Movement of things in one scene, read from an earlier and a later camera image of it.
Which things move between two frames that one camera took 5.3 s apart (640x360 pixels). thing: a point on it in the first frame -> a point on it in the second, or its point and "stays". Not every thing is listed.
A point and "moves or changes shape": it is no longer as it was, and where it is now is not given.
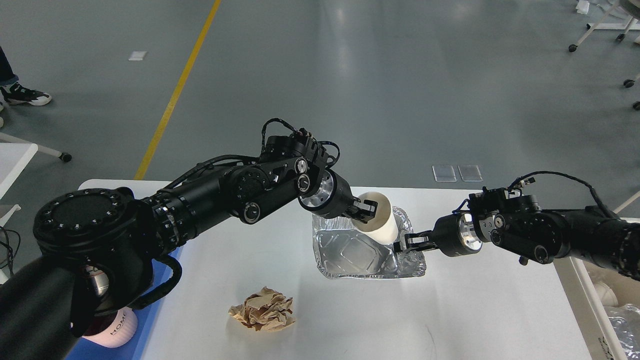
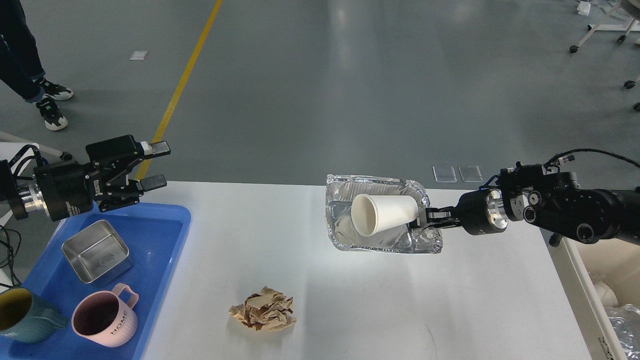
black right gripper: (454, 234) -> (480, 212)
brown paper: (267, 310) stays
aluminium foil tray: (343, 250) -> (341, 192)
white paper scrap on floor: (137, 55) stays
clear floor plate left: (444, 173) stays
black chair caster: (628, 83) stays
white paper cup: (383, 229) moves or changes shape
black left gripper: (333, 198) -> (65, 189)
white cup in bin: (606, 294) stays
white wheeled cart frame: (632, 24) stays
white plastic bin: (578, 277) stays
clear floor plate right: (470, 173) stays
